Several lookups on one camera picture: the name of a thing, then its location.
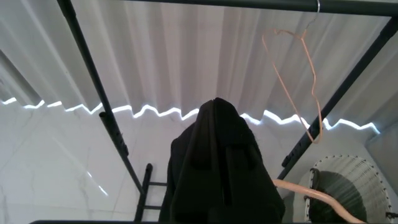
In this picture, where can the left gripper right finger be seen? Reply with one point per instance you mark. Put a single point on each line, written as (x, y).
(248, 193)

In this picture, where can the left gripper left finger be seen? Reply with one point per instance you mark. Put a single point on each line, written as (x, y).
(199, 186)

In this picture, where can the black garment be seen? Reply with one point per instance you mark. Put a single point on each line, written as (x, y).
(233, 124)

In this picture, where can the pink clothes hanger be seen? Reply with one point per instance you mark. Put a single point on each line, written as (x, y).
(323, 196)
(312, 74)

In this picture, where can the white laundry basket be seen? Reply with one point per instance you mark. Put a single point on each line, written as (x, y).
(363, 174)

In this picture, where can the black clothes rack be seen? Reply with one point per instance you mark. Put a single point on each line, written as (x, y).
(90, 68)

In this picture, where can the white curtain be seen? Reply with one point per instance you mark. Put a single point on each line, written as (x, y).
(186, 56)

